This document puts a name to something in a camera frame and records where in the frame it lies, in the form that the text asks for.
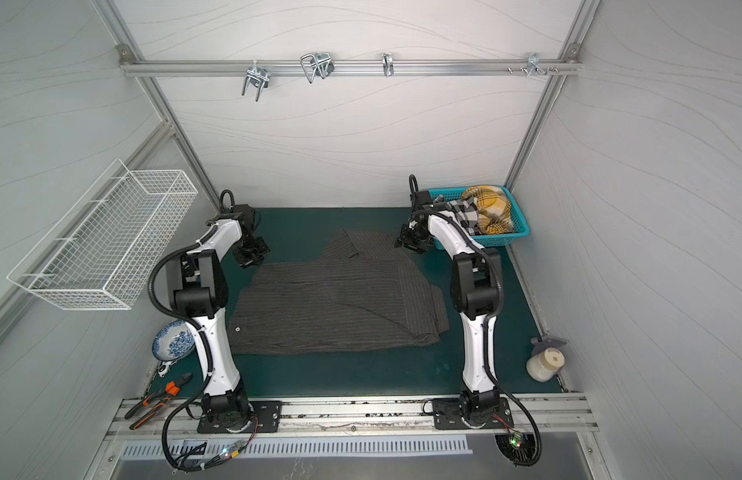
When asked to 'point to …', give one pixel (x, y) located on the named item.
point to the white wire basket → (101, 252)
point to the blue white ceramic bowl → (173, 340)
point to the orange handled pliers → (170, 391)
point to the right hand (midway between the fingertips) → (407, 239)
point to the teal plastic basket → (521, 228)
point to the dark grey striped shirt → (357, 296)
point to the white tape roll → (543, 366)
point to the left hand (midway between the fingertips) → (267, 255)
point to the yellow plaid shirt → (493, 209)
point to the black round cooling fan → (517, 447)
